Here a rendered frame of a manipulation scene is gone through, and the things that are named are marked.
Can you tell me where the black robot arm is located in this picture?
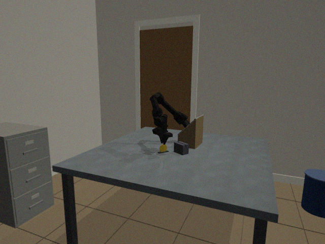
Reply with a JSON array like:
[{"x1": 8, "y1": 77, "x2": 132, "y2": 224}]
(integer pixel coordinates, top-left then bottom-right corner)
[{"x1": 150, "y1": 93, "x2": 190, "y2": 135}]

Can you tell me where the gold coin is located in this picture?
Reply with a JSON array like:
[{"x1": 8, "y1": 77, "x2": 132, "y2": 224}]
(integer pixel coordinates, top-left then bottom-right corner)
[{"x1": 159, "y1": 144, "x2": 167, "y2": 152}]

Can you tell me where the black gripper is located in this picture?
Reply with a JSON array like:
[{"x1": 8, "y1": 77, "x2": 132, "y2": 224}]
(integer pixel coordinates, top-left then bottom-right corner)
[{"x1": 157, "y1": 124, "x2": 173, "y2": 145}]

